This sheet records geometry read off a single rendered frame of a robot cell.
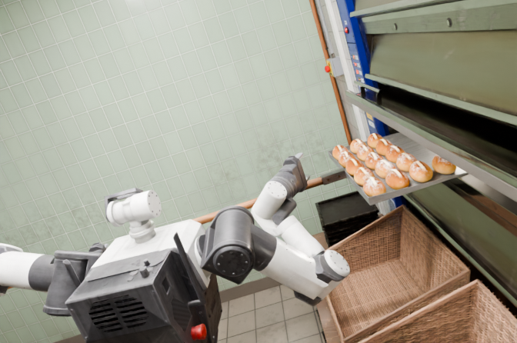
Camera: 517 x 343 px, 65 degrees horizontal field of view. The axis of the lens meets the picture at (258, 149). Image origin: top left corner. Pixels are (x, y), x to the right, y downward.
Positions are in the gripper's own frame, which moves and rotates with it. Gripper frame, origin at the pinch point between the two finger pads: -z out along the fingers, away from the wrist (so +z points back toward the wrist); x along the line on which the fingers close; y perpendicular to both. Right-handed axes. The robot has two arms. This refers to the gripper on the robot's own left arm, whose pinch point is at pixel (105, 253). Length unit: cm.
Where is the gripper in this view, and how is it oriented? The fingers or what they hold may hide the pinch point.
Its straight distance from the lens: 167.8
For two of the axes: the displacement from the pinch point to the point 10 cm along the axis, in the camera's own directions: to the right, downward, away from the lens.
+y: 9.5, -3.1, -0.5
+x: 3.1, 9.2, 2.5
